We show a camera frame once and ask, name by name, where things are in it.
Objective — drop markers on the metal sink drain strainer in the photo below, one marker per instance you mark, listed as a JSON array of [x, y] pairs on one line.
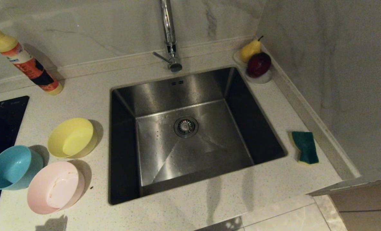
[[186, 127]]

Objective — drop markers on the beige wooden cabinet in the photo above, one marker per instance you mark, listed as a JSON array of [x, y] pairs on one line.
[[367, 202]]

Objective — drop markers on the yellow pear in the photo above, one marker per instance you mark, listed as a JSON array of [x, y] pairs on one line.
[[250, 49]]

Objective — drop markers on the stainless steel sink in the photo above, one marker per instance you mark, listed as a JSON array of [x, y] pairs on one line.
[[164, 150]]

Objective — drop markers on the blue plastic bowl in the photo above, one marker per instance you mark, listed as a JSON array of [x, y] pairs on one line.
[[10, 168]]

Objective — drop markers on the chrome faucet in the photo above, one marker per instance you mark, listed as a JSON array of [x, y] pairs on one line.
[[168, 32]]

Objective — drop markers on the orange dish soap bottle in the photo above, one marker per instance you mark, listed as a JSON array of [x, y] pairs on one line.
[[26, 62]]

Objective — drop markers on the green and yellow sponge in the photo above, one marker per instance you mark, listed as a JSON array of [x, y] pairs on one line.
[[306, 147]]

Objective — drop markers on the yellow plastic bowl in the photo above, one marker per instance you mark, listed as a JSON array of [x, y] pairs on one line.
[[70, 139]]

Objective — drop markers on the pink plastic bowl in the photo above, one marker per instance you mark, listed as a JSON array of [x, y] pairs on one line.
[[54, 189]]

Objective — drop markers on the dark red apple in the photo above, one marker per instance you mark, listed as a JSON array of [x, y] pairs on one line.
[[259, 64]]

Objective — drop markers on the small white dish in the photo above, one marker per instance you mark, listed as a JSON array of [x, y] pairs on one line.
[[262, 80]]

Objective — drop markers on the black induction cooktop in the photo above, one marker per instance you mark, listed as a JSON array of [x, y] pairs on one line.
[[1, 122]]

